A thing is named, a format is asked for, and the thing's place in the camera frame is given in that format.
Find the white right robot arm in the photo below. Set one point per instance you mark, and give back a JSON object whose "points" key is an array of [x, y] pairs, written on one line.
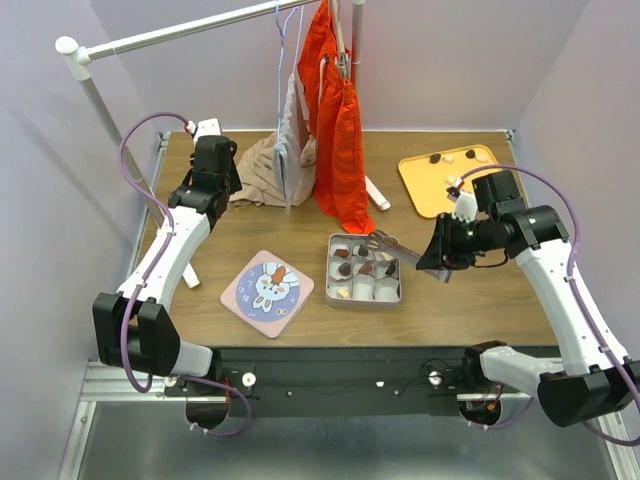
{"points": [[594, 375]]}

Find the dark round chocolate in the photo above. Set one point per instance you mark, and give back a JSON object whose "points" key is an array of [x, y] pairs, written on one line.
{"points": [[345, 269]]}

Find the blue clothes hanger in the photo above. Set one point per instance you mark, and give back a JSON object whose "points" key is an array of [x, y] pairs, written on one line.
{"points": [[282, 29]]}

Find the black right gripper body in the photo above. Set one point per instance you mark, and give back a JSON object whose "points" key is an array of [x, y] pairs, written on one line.
{"points": [[458, 241]]}

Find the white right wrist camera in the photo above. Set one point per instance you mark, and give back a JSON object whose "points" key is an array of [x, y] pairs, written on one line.
{"points": [[464, 205]]}

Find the orange hanging garment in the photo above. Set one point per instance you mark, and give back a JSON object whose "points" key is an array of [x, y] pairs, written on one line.
{"points": [[335, 123]]}

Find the pink chocolate tin box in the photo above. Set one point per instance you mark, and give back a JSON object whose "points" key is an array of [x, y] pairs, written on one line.
{"points": [[358, 277]]}

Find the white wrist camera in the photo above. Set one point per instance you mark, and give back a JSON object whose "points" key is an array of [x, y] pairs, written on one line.
{"points": [[464, 205], [208, 127]]}

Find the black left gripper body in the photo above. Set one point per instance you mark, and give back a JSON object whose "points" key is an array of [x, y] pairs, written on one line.
{"points": [[232, 179]]}

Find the grey hanging towel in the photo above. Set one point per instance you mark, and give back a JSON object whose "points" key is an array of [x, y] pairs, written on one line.
{"points": [[287, 150]]}

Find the brown chocolate cell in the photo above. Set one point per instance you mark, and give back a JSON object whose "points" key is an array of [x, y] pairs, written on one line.
{"points": [[367, 268]]}

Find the metal tongs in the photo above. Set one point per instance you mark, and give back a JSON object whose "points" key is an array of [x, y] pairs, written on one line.
{"points": [[392, 246]]}

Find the beige cloth pile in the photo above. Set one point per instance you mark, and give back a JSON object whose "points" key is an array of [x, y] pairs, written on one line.
{"points": [[258, 182]]}

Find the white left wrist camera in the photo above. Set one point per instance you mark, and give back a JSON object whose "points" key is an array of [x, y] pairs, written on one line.
{"points": [[208, 127]]}

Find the pink tin lid with bunny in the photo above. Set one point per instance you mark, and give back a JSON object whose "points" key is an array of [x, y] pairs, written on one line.
{"points": [[267, 294]]}

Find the orange tray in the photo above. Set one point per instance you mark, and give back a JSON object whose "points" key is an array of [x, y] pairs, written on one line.
{"points": [[426, 182]]}

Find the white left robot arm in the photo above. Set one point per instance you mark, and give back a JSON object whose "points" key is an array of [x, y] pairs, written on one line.
{"points": [[135, 320]]}

